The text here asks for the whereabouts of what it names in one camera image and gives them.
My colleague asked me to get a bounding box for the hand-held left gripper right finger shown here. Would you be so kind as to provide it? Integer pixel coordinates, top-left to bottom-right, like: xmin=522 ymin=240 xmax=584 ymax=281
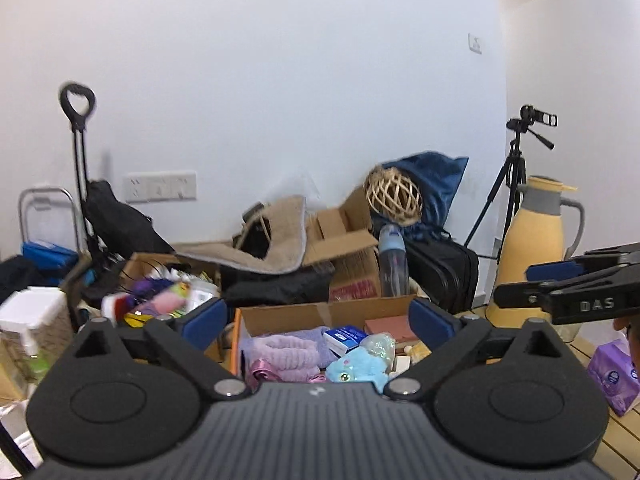
xmin=382 ymin=297 xmax=571 ymax=402

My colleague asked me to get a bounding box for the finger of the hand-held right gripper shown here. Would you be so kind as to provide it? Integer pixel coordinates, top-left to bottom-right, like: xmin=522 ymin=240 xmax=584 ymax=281
xmin=492 ymin=272 xmax=623 ymax=311
xmin=525 ymin=241 xmax=640 ymax=283

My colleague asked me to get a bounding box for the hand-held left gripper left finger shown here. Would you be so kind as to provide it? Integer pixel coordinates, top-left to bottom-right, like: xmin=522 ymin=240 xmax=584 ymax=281
xmin=74 ymin=296 xmax=252 ymax=402

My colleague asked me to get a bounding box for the orange-rimmed cardboard box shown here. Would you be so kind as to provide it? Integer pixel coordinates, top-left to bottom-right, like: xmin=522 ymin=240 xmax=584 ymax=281
xmin=231 ymin=295 xmax=437 ymax=392

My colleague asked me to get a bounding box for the person's right hand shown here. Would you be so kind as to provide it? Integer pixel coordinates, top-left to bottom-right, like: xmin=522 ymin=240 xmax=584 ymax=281
xmin=624 ymin=321 xmax=640 ymax=367

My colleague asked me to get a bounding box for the yellow thermos jug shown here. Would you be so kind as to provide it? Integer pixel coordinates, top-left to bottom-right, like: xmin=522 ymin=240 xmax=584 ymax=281
xmin=485 ymin=176 xmax=586 ymax=342

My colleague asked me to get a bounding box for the pink plush toy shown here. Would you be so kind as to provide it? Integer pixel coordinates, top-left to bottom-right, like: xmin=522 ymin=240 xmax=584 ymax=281
xmin=145 ymin=284 xmax=192 ymax=317

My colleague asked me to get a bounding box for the black suitcase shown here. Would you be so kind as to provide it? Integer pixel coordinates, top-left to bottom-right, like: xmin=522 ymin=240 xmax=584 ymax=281
xmin=402 ymin=232 xmax=480 ymax=314

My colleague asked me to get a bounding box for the clear plastic bag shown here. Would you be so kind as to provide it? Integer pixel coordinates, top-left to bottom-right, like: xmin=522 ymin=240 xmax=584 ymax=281
xmin=360 ymin=334 xmax=397 ymax=362

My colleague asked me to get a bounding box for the yellow packet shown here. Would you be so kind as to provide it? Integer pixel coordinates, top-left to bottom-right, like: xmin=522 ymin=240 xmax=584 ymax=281
xmin=124 ymin=312 xmax=167 ymax=327

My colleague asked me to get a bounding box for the purple tissue pack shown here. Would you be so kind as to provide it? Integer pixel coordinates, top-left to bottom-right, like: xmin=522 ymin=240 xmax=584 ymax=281
xmin=586 ymin=338 xmax=640 ymax=417

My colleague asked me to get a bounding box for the pink shiny ribbon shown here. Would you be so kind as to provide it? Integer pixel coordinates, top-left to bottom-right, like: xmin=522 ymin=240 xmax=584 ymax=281
xmin=249 ymin=360 xmax=274 ymax=387

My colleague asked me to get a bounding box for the purple feather toy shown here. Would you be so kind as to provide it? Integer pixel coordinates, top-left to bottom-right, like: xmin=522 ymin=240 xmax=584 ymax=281
xmin=131 ymin=277 xmax=157 ymax=307

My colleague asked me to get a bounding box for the clear bottle with blue cap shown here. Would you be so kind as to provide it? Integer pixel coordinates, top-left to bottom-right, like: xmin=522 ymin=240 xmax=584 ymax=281
xmin=378 ymin=224 xmax=409 ymax=299

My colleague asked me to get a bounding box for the black folded cloth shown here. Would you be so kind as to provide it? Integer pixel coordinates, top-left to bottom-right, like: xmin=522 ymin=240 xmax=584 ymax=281
xmin=222 ymin=262 xmax=337 ymax=307

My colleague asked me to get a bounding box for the blue plush toy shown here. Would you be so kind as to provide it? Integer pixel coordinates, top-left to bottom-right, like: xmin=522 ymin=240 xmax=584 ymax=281
xmin=326 ymin=346 xmax=397 ymax=394

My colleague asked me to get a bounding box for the small blue and white box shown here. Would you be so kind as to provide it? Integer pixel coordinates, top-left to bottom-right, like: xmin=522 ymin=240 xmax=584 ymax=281
xmin=322 ymin=326 xmax=369 ymax=359

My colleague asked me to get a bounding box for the purple fluffy towel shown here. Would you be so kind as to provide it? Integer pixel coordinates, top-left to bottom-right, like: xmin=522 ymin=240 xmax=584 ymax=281
xmin=240 ymin=327 xmax=332 ymax=386

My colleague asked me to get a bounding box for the cardboard box of mixed goods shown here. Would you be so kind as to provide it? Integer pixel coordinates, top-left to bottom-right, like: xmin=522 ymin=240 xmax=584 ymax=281
xmin=117 ymin=252 xmax=224 ymax=362

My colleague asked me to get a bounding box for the red and white lint roller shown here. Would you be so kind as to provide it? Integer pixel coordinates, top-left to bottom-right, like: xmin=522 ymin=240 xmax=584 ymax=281
xmin=102 ymin=294 xmax=134 ymax=322

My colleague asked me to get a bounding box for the black tripod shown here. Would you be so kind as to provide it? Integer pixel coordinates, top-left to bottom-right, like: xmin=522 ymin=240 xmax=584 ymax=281
xmin=462 ymin=120 xmax=556 ymax=262

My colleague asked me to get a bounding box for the large open cardboard box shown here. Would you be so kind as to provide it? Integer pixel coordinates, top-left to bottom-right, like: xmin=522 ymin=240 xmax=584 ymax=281
xmin=302 ymin=187 xmax=384 ymax=304

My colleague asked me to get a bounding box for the beige fleece mat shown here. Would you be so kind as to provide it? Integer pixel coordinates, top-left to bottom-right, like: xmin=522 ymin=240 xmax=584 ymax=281
xmin=172 ymin=195 xmax=307 ymax=275

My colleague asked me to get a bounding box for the black bag on trolley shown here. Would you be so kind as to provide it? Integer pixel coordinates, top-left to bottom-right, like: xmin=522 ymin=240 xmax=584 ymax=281
xmin=82 ymin=180 xmax=174 ymax=262

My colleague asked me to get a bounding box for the wicker ball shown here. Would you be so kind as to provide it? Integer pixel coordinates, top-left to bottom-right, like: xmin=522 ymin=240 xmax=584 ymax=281
xmin=363 ymin=166 xmax=424 ymax=226

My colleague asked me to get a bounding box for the dark blue cushion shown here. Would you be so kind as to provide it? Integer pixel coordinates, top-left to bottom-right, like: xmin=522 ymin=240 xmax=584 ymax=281
xmin=380 ymin=151 xmax=470 ymax=234

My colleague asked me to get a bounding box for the blue plastic item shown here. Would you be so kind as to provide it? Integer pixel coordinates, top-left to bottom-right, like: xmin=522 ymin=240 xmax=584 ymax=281
xmin=21 ymin=241 xmax=82 ymax=274

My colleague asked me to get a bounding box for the white woven basket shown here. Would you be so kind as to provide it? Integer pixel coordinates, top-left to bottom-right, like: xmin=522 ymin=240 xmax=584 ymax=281
xmin=0 ymin=286 xmax=77 ymax=362

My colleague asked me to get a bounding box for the pile of black clothes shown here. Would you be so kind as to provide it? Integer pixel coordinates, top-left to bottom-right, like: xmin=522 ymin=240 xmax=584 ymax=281
xmin=0 ymin=255 xmax=47 ymax=304

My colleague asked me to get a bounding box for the white wall socket panel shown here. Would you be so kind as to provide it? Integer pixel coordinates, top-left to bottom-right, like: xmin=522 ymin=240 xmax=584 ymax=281
xmin=123 ymin=171 xmax=198 ymax=204

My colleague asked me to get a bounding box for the black camcorder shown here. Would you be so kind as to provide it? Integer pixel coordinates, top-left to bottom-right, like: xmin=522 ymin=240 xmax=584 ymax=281
xmin=506 ymin=105 xmax=559 ymax=133

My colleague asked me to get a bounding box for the black trolley handle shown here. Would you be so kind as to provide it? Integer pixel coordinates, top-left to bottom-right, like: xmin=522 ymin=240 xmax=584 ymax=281
xmin=59 ymin=81 xmax=109 ymax=262

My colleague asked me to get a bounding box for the white metal tube frame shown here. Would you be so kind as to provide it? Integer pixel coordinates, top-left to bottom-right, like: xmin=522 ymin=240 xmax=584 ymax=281
xmin=18 ymin=187 xmax=82 ymax=256

